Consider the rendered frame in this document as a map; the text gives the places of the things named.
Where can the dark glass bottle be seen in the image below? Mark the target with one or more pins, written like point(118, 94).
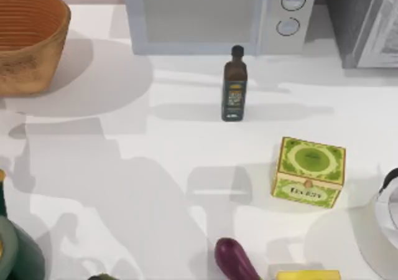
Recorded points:
point(234, 87)

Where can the pale microwave oven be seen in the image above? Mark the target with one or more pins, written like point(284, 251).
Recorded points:
point(199, 15)

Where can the green tea box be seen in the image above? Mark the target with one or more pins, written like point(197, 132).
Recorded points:
point(308, 172)

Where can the purple eggplant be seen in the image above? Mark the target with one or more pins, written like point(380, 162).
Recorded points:
point(236, 259)

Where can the dark green vegetable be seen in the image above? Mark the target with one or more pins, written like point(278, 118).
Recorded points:
point(101, 277)

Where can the yellow flat box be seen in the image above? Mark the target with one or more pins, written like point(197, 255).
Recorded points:
point(308, 275)

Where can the woven orange basket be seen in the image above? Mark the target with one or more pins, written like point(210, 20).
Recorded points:
point(28, 40)

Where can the dark green pot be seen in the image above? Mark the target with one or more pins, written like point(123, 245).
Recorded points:
point(18, 252)

